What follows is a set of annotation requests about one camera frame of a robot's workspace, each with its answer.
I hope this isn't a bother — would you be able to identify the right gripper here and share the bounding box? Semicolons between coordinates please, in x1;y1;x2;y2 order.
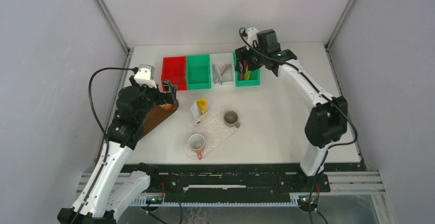
235;42;267;75

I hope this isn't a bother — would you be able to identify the grey ceramic mug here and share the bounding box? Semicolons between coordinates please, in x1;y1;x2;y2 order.
223;111;241;129

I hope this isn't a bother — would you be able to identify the green yellow toothpaste tube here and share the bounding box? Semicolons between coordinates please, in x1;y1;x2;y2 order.
243;71;251;81

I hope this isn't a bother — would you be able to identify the beige cup orange handle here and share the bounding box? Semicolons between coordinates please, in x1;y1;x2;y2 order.
160;104;173;110

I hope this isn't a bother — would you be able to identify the white toothpaste tube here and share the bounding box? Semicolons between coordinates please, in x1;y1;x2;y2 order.
190;101;202;125

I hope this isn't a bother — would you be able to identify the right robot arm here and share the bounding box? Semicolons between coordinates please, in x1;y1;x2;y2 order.
235;27;348;191

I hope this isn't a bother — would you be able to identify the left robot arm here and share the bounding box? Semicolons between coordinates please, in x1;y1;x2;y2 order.
57;76;178;223

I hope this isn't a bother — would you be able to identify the pink toothbrush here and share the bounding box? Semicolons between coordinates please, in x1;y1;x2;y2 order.
214;64;231;85

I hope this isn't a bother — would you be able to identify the green bin with toothpaste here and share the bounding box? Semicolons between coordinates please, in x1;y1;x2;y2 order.
234;67;261;87

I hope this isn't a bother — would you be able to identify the brown wooden oval tray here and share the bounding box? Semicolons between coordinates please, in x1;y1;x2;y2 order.
140;100;179;139

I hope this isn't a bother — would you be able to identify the clear textured oval tray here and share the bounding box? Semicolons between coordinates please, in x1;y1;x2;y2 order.
194;113;239;158

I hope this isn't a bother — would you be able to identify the white translucent bin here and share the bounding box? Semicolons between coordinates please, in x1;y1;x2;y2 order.
209;53;235;88

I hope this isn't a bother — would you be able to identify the red plastic bin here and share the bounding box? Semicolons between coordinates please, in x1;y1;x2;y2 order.
161;56;187;91

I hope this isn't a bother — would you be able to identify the green bin with cups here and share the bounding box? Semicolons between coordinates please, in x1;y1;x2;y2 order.
186;54;211;90

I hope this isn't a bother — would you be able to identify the left circuit board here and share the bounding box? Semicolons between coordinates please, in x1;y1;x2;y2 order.
145;196;164;206

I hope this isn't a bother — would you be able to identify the circuit board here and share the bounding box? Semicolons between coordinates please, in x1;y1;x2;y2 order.
297;195;320;213
145;196;164;206

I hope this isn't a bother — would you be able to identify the right circuit board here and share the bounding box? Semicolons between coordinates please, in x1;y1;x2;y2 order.
297;195;320;213

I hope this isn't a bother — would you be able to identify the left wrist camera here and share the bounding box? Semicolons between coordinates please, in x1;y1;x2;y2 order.
133;65;157;88

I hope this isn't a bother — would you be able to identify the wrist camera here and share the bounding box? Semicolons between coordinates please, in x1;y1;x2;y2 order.
133;65;157;88
245;27;259;49

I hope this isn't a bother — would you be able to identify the right camera cable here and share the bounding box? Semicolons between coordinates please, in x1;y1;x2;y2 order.
238;27;359;224

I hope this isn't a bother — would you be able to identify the camera cable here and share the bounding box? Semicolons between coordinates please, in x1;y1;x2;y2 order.
238;27;359;224
68;67;140;224

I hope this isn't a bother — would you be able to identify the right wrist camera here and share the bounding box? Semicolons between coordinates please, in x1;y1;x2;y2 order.
245;27;259;49

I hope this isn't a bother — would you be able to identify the left camera cable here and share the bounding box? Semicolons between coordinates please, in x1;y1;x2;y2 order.
68;67;140;224

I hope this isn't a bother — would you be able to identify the black front rail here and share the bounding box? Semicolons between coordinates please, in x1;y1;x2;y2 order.
117;162;344;205

